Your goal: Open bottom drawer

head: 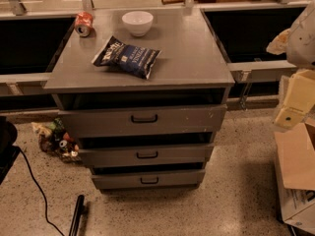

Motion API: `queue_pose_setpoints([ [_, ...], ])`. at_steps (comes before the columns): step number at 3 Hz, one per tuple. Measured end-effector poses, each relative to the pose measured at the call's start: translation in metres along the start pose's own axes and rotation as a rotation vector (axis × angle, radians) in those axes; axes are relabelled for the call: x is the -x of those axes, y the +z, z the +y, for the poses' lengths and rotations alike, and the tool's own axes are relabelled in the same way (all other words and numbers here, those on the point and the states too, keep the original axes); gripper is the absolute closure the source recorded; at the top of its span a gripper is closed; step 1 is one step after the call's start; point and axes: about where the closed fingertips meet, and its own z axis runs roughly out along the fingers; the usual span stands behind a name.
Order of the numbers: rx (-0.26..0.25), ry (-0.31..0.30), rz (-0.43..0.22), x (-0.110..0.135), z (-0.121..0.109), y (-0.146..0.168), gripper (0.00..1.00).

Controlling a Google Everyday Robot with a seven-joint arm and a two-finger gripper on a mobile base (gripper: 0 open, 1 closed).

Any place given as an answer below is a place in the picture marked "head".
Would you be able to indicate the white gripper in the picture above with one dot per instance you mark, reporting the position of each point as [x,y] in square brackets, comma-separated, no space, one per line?
[302,41]

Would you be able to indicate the grey bottom drawer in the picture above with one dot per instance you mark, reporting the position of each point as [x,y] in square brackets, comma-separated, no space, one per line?
[149,179]

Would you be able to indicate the grey drawer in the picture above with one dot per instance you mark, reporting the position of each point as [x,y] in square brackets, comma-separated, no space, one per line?
[143,121]
[147,155]
[149,179]

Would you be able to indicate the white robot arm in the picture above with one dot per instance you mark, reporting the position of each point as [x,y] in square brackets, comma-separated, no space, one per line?
[298,43]

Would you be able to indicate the grey top drawer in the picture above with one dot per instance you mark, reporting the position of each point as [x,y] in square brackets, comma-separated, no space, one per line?
[143,121]

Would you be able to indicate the grey drawer cabinet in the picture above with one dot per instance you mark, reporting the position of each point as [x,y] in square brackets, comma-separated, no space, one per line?
[189,71]

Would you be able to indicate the grey middle drawer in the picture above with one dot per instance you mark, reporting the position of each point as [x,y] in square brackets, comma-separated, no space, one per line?
[147,155]

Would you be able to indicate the cardboard box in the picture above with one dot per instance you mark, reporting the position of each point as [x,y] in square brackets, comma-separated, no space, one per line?
[295,169]

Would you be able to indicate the blue chip bag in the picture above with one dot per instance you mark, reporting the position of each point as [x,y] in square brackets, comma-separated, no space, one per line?
[135,60]

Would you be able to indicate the white ceramic bowl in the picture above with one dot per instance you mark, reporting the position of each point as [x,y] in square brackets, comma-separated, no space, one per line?
[138,23]

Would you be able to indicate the crushed orange soda can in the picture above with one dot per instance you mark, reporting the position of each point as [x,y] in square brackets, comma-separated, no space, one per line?
[84,24]

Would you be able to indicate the black bar on floor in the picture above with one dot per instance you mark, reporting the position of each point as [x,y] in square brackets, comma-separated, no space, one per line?
[77,215]

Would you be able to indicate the black device at left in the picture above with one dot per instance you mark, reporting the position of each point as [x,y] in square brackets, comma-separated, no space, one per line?
[8,151]

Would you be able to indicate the grey metal rail frame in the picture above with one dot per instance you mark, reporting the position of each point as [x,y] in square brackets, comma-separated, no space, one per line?
[35,31]

